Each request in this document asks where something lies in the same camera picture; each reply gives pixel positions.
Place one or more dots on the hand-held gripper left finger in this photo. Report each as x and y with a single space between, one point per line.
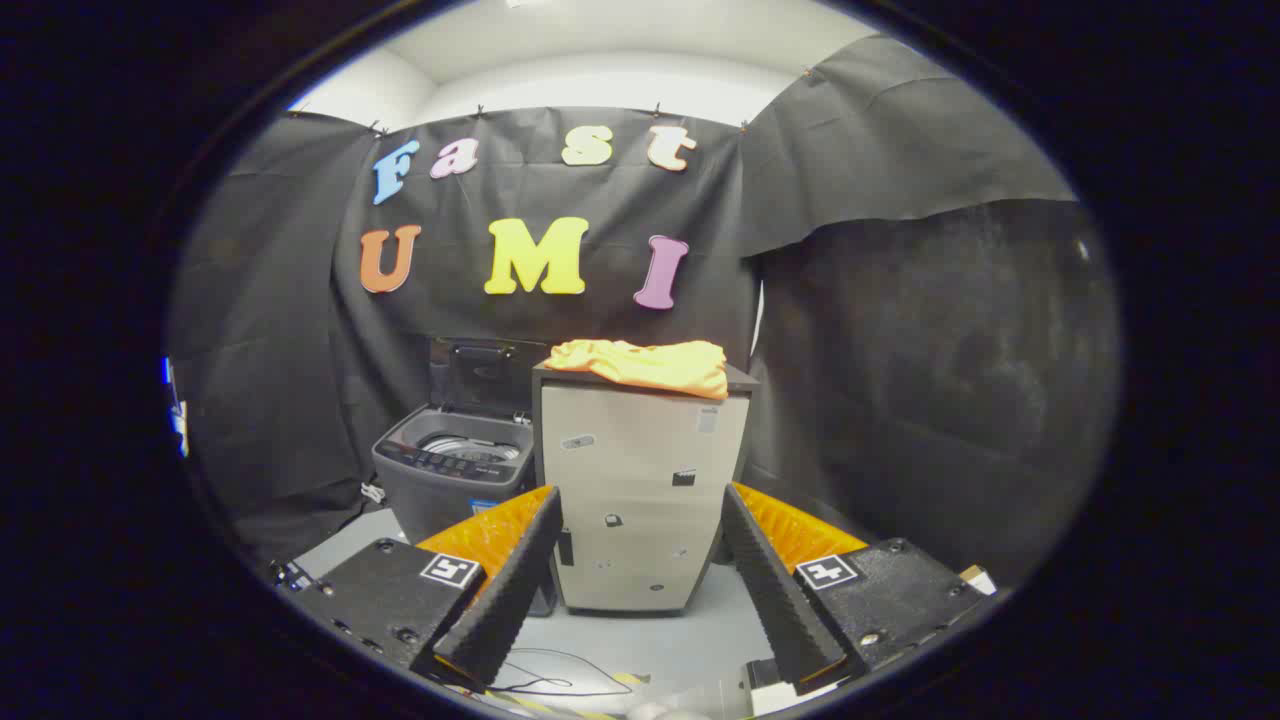
510 590

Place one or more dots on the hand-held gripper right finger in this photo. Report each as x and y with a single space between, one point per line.
775 590

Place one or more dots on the dark grey washing machine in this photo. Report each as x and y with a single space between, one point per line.
430 490

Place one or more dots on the orange polo shirt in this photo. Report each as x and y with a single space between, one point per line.
650 362

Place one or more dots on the grey cabinet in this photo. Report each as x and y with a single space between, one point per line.
640 470

